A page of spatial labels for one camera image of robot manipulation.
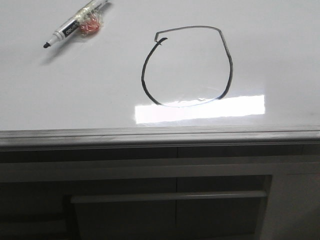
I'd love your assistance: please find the red magnet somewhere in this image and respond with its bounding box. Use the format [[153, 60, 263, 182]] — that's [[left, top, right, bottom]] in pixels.
[[78, 13, 103, 37]]

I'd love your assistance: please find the white black whiteboard marker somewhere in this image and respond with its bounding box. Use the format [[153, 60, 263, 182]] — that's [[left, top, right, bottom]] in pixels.
[[43, 0, 110, 49]]

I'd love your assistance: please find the white whiteboard with frame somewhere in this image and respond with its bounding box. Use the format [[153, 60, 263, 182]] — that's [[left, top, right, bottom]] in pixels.
[[0, 0, 320, 150]]

